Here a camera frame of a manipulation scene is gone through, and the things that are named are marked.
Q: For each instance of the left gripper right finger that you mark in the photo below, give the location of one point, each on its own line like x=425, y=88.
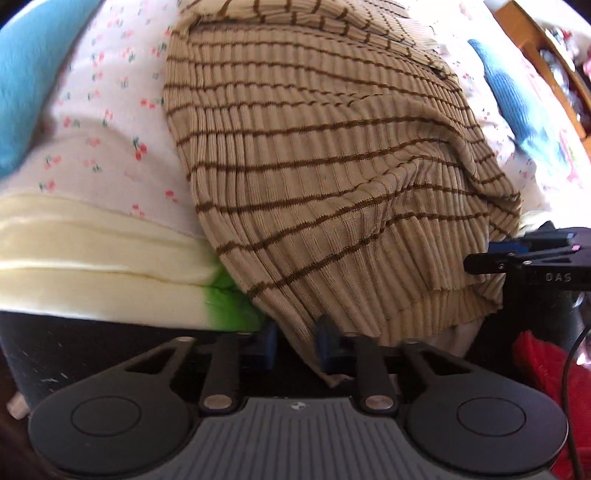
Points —
x=358, y=358

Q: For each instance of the bright blue knit sweater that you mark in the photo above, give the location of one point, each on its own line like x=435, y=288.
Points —
x=524, y=113

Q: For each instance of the teal fuzzy sweater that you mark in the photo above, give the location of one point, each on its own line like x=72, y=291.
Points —
x=34, y=45

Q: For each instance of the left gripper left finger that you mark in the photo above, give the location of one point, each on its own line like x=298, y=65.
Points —
x=240, y=363

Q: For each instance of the wooden side cabinet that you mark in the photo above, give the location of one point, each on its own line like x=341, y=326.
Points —
x=543, y=51

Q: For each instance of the beige brown-striped ribbed sweater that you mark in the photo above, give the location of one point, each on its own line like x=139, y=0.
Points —
x=336, y=166

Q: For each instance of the white cherry-print bed sheet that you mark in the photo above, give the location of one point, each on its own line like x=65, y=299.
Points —
x=103, y=138

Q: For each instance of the cream and green blanket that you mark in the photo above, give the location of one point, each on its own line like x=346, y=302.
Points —
x=67, y=259

